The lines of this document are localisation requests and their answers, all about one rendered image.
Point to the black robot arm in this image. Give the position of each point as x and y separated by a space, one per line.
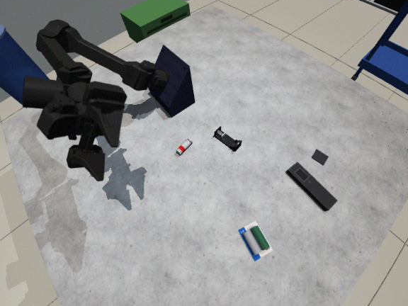
59 114

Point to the dark grey flat rectangular piece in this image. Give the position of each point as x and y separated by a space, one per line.
320 157

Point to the grey battery with red band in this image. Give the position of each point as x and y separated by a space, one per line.
184 146

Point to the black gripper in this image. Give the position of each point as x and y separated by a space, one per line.
103 106

